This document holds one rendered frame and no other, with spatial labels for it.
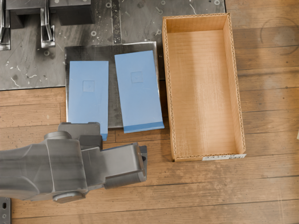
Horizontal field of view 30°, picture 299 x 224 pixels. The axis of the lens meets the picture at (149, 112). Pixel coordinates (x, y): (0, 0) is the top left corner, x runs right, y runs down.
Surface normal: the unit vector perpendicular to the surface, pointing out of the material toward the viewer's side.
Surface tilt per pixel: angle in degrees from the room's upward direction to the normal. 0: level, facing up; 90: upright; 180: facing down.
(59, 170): 42
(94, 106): 0
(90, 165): 5
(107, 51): 0
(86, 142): 60
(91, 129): 30
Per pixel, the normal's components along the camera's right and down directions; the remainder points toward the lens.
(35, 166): 0.65, -0.32
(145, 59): 0.00, -0.25
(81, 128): 0.02, 0.25
